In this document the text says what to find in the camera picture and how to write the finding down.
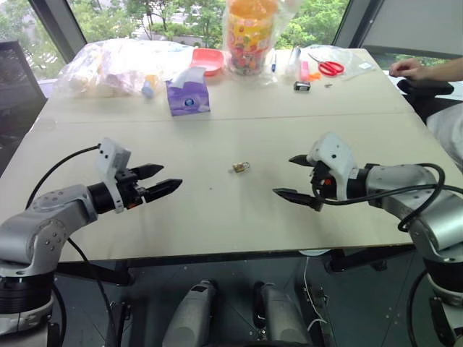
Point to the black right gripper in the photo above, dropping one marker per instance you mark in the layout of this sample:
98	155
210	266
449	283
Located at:
323	182

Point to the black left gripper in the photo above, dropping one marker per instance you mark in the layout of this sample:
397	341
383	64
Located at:
129	189

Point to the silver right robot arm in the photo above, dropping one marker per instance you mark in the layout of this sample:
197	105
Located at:
430	213

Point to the person's bare forearm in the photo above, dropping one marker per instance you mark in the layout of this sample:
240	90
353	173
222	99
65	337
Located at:
446	68

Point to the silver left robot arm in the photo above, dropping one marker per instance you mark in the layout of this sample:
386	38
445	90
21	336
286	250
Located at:
43	224

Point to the person's bare hand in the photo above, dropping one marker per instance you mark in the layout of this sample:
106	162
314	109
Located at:
410	68

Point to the small brass padlock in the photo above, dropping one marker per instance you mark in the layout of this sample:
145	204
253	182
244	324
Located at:
241	167

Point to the purple tissue box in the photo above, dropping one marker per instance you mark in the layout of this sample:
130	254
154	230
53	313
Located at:
188	97

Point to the small black clip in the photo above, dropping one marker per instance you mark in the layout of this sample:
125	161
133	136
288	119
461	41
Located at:
302	86

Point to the small blue orange bottle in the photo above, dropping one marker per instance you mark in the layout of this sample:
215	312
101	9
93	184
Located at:
149	86

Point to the small orange object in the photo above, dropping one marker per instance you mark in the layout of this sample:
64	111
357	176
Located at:
314	76

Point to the pink utility knife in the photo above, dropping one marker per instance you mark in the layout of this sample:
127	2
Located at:
304	70

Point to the large clear plastic bag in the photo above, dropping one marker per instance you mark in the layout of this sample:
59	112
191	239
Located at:
115	68

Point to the blue pen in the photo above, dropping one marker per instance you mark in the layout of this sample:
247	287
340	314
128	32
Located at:
273	61

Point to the flat clear plastic bag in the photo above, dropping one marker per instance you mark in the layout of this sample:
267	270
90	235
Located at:
356	59

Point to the grey rounded robot leg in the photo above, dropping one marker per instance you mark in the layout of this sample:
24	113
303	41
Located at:
191	314
282	314

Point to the candy jar in plastic bag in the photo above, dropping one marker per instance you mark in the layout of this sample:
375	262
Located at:
249	39

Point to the black chair armrest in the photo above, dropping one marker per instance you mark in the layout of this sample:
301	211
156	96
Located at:
427	87

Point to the person's white trousers leg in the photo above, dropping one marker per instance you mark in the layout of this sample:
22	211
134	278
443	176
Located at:
448	130

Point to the black office chair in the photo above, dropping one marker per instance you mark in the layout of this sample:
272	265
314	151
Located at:
16	94

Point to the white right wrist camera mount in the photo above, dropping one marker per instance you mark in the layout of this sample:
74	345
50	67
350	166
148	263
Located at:
334	155

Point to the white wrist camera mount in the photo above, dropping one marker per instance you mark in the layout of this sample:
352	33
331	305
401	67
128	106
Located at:
110	155
334	155

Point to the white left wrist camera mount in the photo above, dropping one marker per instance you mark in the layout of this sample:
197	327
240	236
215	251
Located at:
110	155

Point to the black table frame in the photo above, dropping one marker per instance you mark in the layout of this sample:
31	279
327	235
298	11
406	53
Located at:
217	262

